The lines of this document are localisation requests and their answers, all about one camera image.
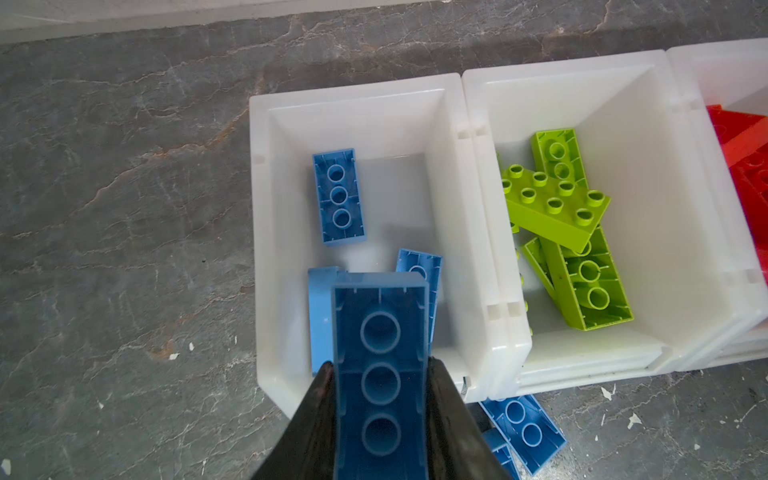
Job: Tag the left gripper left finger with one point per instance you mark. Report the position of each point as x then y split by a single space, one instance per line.
306 449

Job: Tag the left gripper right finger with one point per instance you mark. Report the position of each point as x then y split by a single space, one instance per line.
455 446

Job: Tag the blue lego brick long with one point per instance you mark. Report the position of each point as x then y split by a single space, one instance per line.
501 450

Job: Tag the green lego brick long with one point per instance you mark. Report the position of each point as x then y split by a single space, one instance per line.
585 286

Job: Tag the red lego brick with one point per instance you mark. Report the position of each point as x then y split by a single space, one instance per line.
743 140

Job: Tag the lone blue lego brick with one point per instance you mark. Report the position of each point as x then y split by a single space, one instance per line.
320 282

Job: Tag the blue lego brick top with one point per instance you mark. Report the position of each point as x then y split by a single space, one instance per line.
527 429

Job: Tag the left white storage bin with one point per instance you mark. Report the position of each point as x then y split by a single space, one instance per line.
424 187

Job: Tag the white storage bin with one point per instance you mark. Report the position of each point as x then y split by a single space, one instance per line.
424 187
670 281
724 92

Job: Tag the middle white storage bin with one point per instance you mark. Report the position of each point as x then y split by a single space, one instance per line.
670 281

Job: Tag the right white storage bin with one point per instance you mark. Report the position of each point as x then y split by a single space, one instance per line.
724 92

